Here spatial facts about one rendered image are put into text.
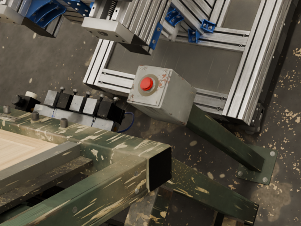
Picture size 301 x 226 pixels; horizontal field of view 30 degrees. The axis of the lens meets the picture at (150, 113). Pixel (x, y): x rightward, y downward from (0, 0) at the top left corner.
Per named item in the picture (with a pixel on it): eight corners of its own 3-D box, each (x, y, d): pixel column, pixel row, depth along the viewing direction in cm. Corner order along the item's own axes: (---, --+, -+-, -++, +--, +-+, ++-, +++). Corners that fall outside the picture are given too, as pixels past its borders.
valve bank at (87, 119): (154, 113, 199) (118, 89, 180) (142, 151, 197) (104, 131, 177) (53, 93, 227) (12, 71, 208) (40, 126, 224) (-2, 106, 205)
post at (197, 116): (265, 158, 234) (187, 98, 173) (261, 172, 233) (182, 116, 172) (252, 156, 237) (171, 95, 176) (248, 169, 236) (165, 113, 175)
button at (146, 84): (156, 80, 159) (153, 77, 158) (152, 93, 159) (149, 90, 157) (145, 78, 161) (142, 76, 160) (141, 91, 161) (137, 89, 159)
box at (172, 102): (199, 90, 172) (172, 68, 157) (187, 127, 170) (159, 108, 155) (166, 85, 179) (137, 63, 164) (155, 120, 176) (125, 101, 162)
